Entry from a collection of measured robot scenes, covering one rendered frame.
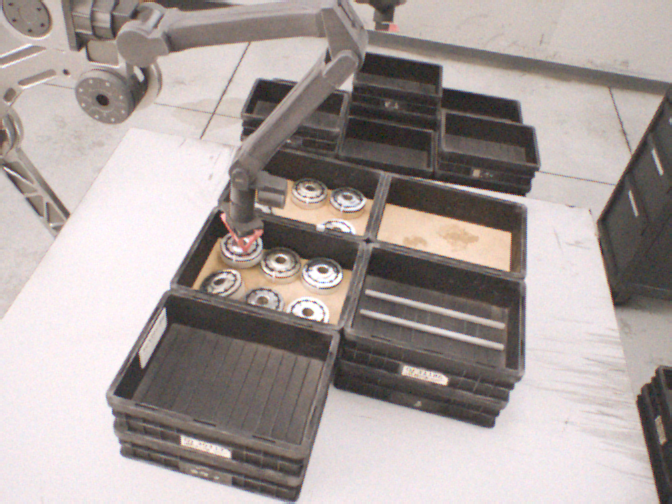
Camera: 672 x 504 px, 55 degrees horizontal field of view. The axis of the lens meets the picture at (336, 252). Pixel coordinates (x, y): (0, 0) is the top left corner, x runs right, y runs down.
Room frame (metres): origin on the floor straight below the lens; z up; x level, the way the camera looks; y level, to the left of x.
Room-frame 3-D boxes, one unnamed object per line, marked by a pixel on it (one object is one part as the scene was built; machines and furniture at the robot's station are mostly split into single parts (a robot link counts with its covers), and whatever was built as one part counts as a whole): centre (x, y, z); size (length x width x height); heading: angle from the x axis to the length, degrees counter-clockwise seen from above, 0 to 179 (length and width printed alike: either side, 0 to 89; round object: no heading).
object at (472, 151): (2.28, -0.54, 0.37); 0.40 x 0.30 x 0.45; 89
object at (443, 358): (1.01, -0.26, 0.92); 0.40 x 0.30 x 0.02; 84
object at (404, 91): (2.69, -0.15, 0.37); 0.40 x 0.30 x 0.45; 89
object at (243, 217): (1.13, 0.23, 1.01); 0.10 x 0.07 x 0.07; 38
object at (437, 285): (1.01, -0.26, 0.87); 0.40 x 0.30 x 0.11; 84
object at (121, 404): (0.75, 0.17, 0.92); 0.40 x 0.30 x 0.02; 84
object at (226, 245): (1.13, 0.23, 0.89); 0.10 x 0.10 x 0.01
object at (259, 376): (0.75, 0.17, 0.87); 0.40 x 0.30 x 0.11; 84
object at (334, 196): (1.42, -0.01, 0.86); 0.10 x 0.10 x 0.01
